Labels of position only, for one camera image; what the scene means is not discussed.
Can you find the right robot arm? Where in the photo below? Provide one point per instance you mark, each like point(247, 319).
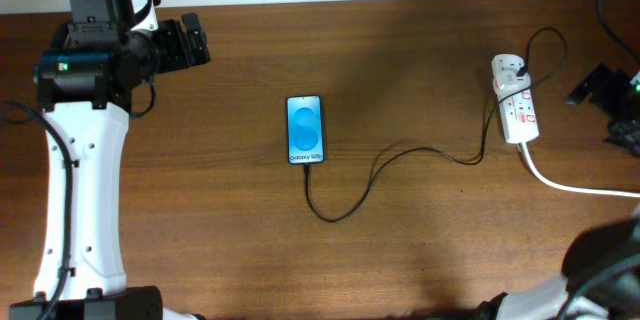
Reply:
point(600, 272)

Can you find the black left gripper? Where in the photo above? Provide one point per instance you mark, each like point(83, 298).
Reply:
point(182, 55)

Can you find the blue Samsung Galaxy smartphone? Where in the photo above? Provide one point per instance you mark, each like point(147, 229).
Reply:
point(305, 130)

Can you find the white power strip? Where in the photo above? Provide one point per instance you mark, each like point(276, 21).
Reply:
point(517, 113)

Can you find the white USB charger plug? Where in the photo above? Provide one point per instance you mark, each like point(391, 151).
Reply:
point(507, 81)

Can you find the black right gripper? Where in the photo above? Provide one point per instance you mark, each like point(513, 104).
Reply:
point(614, 84)

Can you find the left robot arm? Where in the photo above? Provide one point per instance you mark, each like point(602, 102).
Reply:
point(84, 85)

